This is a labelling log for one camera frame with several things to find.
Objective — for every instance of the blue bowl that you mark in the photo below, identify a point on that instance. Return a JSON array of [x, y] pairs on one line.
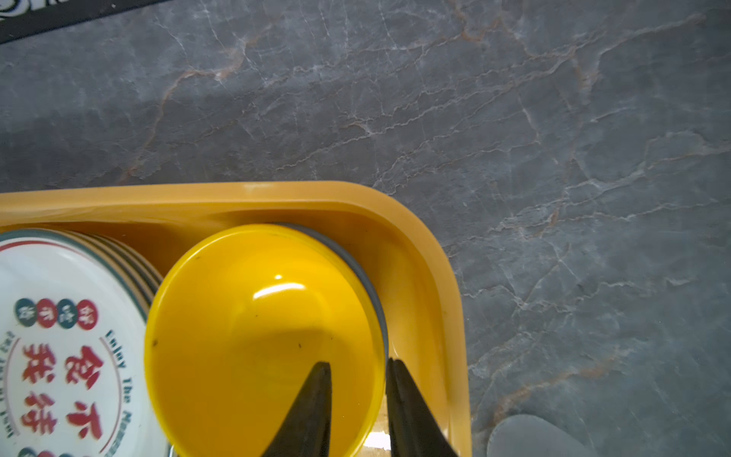
[[358, 270]]

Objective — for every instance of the white plate green flower outline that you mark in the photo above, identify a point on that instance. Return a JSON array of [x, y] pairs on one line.
[[136, 266]]

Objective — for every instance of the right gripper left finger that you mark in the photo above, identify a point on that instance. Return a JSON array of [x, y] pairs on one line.
[[307, 426]]

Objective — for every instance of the yellow plastic bin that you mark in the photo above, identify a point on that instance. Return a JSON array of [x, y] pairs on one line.
[[402, 258]]

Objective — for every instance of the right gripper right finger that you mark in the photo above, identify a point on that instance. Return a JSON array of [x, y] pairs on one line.
[[413, 430]]

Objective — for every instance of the yellow bowl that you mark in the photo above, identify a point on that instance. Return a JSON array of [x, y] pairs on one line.
[[236, 327]]

